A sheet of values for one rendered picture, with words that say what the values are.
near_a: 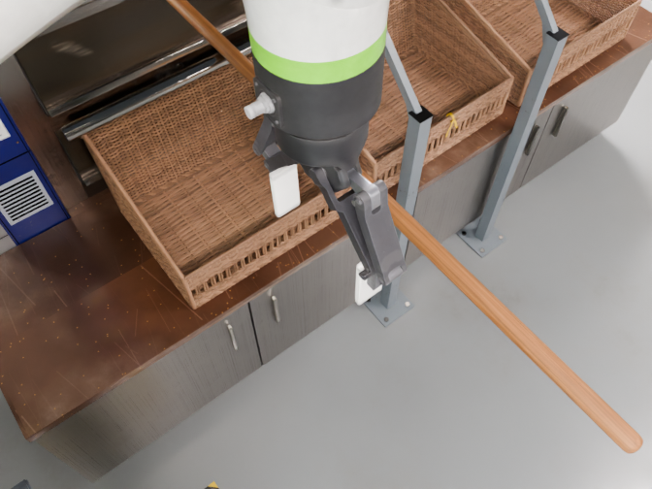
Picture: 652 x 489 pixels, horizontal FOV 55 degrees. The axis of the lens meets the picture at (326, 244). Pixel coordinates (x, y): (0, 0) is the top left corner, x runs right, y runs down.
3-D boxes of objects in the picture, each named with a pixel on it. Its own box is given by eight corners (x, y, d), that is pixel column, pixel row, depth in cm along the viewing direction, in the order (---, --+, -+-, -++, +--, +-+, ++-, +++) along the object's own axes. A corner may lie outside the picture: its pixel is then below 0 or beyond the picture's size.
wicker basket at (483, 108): (272, 108, 200) (265, 37, 176) (402, 36, 219) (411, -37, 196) (372, 203, 179) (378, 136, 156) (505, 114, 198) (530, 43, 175)
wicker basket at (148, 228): (106, 195, 180) (73, 128, 157) (266, 110, 199) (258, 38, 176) (193, 314, 159) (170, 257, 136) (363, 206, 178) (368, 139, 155)
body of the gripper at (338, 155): (247, 90, 48) (260, 168, 56) (315, 156, 44) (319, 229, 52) (324, 48, 50) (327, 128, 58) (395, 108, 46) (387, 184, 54)
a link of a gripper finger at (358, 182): (335, 144, 52) (367, 143, 48) (360, 197, 54) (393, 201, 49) (312, 157, 51) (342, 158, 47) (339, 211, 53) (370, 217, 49)
